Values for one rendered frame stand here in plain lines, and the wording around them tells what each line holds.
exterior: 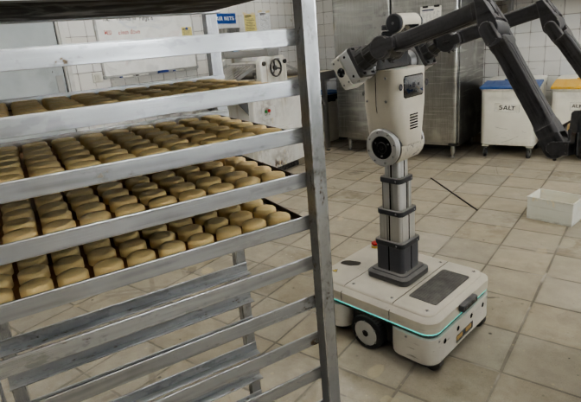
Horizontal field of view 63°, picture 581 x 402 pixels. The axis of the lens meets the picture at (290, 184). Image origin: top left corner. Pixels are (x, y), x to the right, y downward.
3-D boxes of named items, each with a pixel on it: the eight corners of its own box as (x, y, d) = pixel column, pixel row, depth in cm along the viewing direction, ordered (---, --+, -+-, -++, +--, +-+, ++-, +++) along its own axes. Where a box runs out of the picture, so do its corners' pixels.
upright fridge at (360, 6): (481, 143, 558) (487, -49, 499) (455, 162, 489) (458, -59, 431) (373, 137, 640) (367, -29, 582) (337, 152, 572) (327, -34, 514)
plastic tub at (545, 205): (584, 217, 327) (586, 195, 322) (571, 227, 313) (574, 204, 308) (538, 208, 348) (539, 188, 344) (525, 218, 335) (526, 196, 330)
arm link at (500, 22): (506, -10, 139) (489, -14, 133) (513, 37, 139) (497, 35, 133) (386, 41, 173) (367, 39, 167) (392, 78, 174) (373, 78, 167)
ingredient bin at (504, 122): (476, 156, 500) (479, 82, 478) (491, 143, 550) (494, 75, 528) (534, 160, 470) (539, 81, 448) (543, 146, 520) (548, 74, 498)
